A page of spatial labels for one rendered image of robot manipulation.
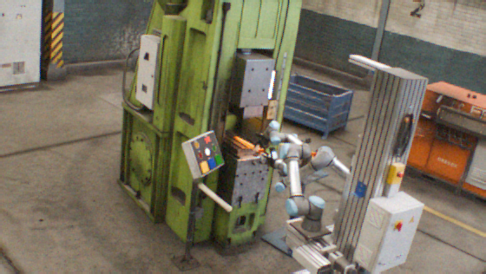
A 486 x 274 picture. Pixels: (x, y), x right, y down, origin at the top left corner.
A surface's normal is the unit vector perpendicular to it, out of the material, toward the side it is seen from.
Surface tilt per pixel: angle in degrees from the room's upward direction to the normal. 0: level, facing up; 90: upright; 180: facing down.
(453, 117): 90
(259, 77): 90
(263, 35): 90
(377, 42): 90
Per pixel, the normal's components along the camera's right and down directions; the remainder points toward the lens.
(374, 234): -0.84, 0.07
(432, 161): -0.67, 0.17
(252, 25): 0.59, 0.36
